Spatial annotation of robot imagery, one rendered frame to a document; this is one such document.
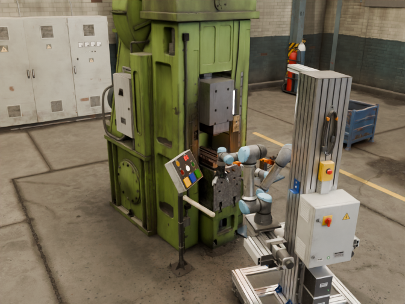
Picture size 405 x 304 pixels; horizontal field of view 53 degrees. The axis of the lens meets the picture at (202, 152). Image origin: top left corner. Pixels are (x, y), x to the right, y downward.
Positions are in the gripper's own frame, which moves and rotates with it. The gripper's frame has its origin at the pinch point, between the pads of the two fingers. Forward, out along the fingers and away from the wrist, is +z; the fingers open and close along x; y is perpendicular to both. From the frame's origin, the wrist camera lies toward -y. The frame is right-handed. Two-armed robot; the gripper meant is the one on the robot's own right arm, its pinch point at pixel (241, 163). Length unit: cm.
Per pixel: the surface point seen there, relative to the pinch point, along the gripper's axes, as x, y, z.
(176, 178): -71, -4, 6
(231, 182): 7.7, 29.1, 22.3
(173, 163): -71, -17, 10
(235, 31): 28, -117, 37
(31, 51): -10, -66, 561
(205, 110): -16, -49, 32
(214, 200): -16, 42, 23
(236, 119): 30, -30, 38
